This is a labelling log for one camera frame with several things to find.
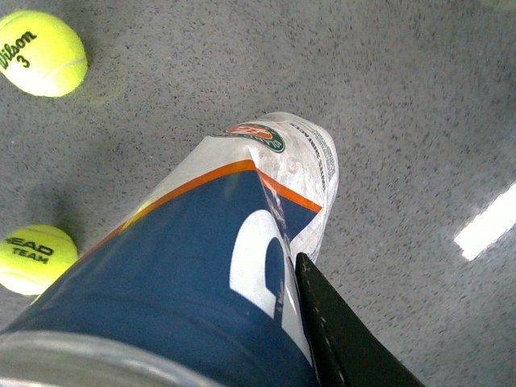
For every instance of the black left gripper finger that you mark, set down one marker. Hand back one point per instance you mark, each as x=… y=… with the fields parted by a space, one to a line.
x=346 y=353

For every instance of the blue white Wilson tennis can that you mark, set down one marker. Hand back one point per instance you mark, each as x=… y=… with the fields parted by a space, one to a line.
x=198 y=286

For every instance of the Head Team tennis ball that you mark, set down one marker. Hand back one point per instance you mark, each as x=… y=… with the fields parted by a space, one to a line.
x=34 y=257

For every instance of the near Wilson 3 tennis ball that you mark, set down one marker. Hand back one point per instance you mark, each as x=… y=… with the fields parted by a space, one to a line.
x=41 y=54

